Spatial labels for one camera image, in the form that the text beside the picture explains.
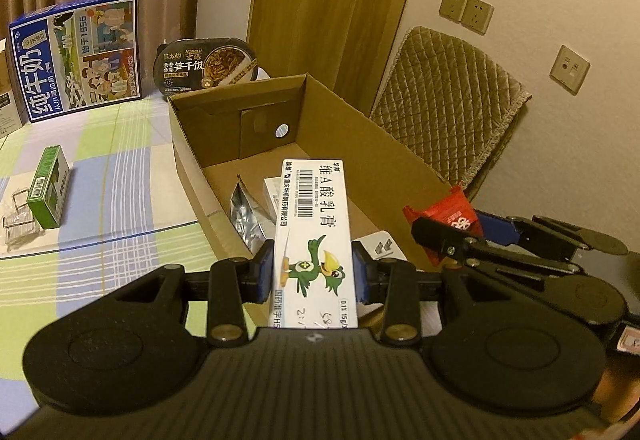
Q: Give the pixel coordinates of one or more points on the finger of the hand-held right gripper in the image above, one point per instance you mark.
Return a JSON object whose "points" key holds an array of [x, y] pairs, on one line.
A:
{"points": [[440, 240], [500, 229]]}

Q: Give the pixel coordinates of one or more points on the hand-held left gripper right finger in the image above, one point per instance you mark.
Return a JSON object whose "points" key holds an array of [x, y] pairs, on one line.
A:
{"points": [[360, 275]]}

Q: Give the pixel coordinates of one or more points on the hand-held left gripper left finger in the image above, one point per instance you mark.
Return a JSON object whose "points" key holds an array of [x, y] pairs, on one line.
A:
{"points": [[262, 270]]}

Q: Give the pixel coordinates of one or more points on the red packet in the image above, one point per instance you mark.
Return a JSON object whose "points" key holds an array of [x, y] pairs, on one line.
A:
{"points": [[450, 215]]}

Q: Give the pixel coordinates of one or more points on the silver foil pouch green label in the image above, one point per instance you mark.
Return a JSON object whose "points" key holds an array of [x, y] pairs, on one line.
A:
{"points": [[247, 215]]}

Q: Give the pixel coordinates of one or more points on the white ointment box bird print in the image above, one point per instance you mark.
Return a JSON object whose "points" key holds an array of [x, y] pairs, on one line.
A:
{"points": [[315, 220]]}

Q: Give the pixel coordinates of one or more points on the brown cardboard box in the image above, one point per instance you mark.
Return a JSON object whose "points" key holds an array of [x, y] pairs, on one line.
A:
{"points": [[350, 130]]}

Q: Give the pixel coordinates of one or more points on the checked cloth covered desktop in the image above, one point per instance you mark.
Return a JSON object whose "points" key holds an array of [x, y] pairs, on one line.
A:
{"points": [[125, 190]]}

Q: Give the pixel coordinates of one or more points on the small white hook package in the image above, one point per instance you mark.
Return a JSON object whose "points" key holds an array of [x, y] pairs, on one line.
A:
{"points": [[386, 245]]}

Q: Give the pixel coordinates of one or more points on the quilted beige chair cover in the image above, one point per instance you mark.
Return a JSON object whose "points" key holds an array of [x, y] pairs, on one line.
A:
{"points": [[450, 100]]}

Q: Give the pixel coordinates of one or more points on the black instant meal bowl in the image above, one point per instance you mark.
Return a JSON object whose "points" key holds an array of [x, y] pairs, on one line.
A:
{"points": [[210, 65]]}

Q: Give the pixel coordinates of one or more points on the green carton box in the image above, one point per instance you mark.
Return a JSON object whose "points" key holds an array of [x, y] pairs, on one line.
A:
{"points": [[47, 187]]}

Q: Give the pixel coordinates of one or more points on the white plastic bag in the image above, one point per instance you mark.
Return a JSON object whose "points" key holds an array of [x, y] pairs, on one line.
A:
{"points": [[10, 240]]}

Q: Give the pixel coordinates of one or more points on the blue milk carton box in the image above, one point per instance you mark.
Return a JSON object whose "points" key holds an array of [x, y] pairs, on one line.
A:
{"points": [[75, 55]]}

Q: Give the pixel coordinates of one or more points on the beige product box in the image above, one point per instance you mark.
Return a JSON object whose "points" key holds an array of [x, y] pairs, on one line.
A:
{"points": [[7, 90]]}

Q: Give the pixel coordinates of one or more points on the beige wall outlet plate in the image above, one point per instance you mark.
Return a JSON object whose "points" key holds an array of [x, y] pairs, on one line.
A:
{"points": [[570, 69]]}

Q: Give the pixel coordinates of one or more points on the beige wall socket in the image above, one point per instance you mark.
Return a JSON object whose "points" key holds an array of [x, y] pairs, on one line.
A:
{"points": [[452, 4], [476, 15]]}

